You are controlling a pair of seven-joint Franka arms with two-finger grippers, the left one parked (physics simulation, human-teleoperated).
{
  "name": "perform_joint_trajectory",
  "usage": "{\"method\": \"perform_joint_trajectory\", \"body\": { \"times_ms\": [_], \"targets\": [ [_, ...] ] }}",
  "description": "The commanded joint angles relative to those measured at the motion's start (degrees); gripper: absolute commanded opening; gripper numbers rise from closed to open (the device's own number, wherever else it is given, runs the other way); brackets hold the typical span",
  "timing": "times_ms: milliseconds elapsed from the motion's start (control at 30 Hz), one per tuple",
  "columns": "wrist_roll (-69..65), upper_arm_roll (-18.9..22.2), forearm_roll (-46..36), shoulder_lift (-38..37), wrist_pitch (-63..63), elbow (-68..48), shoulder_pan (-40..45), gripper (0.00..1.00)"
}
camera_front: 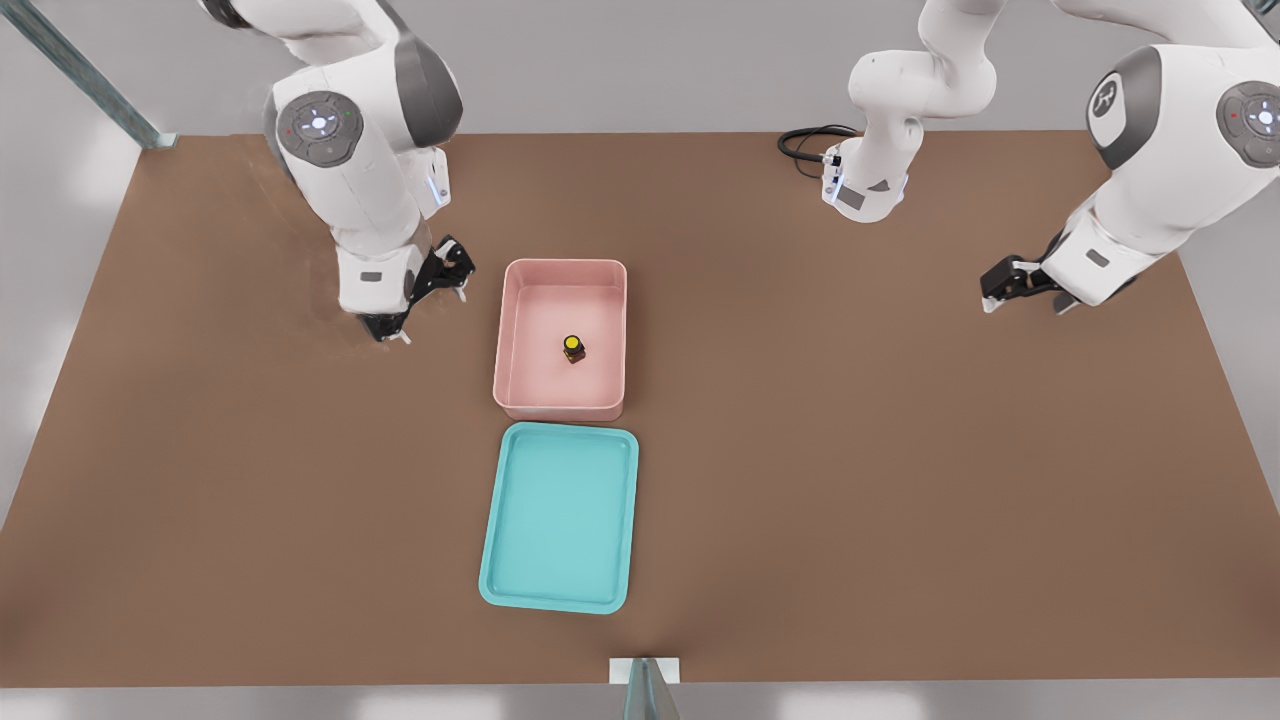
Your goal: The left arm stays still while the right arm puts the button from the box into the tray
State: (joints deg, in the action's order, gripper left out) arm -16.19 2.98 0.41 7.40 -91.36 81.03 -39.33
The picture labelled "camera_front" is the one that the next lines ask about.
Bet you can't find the pink plastic box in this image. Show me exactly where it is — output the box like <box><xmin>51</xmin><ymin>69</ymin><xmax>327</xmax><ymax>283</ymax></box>
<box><xmin>492</xmin><ymin>257</ymin><xmax>629</xmax><ymax>423</ymax></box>

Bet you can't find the black cable loop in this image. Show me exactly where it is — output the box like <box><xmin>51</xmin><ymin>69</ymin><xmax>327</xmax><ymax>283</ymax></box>
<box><xmin>777</xmin><ymin>124</ymin><xmax>863</xmax><ymax>182</ymax></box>

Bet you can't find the silver frame post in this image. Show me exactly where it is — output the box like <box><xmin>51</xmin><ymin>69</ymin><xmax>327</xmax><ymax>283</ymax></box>
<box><xmin>0</xmin><ymin>0</ymin><xmax>180</xmax><ymax>152</ymax></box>
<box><xmin>609</xmin><ymin>656</ymin><xmax>682</xmax><ymax>720</ymax></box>

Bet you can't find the pale blue-green tray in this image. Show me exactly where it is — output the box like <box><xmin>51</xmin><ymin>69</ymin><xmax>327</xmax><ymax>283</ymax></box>
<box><xmin>477</xmin><ymin>420</ymin><xmax>641</xmax><ymax>616</ymax></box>

